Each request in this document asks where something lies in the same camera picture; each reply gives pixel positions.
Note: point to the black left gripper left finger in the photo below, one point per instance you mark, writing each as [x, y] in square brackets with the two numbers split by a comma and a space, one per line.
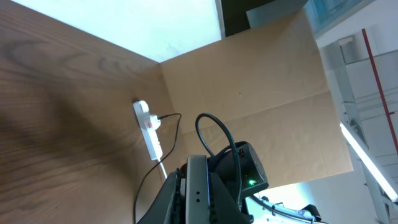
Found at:
[167, 206]

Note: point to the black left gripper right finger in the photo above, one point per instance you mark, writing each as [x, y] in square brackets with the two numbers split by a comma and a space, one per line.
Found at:
[223, 209]

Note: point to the Galaxy S25 Ultra smartphone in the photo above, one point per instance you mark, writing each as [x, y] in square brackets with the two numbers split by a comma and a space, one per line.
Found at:
[197, 191]

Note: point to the white power strip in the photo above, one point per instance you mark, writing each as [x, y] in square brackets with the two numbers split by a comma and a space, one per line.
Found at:
[148, 124]

